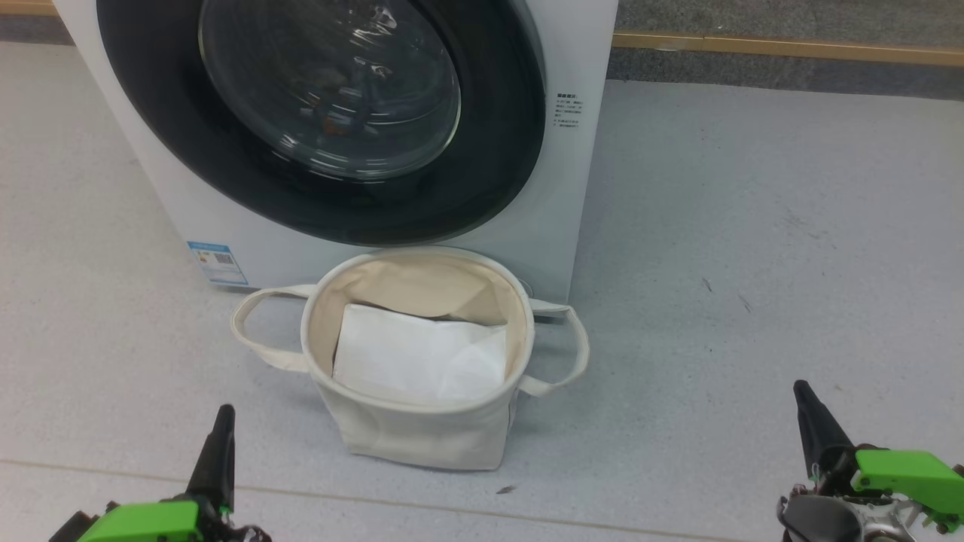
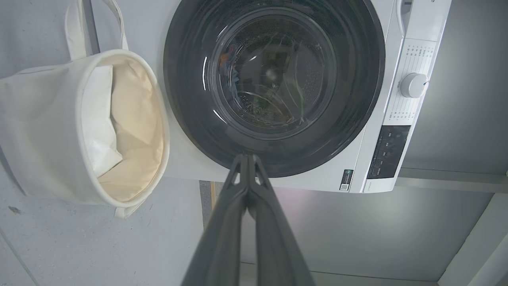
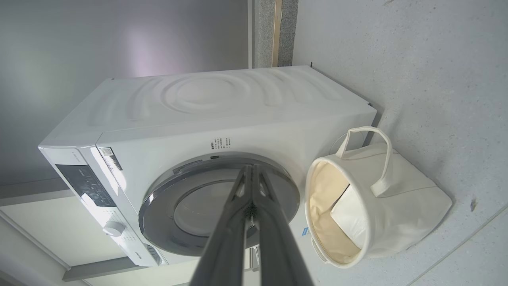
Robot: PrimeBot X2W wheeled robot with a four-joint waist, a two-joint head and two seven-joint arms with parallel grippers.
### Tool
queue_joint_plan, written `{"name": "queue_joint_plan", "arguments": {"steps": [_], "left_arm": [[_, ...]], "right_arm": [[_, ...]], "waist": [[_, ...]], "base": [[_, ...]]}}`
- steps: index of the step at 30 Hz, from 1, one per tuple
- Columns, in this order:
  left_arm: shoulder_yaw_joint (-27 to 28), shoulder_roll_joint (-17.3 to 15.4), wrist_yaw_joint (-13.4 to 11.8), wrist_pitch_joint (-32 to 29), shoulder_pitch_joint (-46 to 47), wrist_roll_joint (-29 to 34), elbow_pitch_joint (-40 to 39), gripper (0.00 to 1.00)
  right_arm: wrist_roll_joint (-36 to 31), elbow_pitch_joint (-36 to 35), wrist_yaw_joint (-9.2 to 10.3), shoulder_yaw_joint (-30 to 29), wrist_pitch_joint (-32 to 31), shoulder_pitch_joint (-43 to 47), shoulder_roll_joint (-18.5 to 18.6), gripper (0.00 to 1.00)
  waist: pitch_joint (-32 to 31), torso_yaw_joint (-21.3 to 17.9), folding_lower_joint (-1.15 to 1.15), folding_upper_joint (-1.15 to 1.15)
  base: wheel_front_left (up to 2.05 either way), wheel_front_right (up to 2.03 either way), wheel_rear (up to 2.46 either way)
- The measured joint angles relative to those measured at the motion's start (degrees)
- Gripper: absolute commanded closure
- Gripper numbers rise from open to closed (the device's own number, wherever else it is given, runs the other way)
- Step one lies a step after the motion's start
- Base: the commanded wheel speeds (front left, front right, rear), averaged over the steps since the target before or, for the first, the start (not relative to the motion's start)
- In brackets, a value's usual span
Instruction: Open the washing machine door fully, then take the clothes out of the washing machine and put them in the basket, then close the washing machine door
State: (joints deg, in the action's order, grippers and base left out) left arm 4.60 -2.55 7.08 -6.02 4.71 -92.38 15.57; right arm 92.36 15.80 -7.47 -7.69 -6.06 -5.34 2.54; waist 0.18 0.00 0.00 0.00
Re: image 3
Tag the cream canvas laundry basket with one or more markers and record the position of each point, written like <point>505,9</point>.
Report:
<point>408,206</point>

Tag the white front-load washing machine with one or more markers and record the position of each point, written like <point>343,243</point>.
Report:
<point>238,127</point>

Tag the barcode sticker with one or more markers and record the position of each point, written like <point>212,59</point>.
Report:
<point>111,159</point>

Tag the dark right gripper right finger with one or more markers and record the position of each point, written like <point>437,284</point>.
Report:
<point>274,246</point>

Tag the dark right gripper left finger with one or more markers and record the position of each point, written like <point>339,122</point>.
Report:
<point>230,238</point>

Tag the white partition panel grey frame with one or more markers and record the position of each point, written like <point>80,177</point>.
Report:
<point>59,234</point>

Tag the white round control knob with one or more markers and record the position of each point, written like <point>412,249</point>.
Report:
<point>114,228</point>

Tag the printed instruction text label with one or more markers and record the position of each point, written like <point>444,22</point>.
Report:
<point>219,143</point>

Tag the blue energy sticker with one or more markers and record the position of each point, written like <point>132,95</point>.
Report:
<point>304,231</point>

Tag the white folded cloth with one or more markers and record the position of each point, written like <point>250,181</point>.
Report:
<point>349,218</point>

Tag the wooden floor strip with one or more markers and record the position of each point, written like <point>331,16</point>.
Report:
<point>277,31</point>

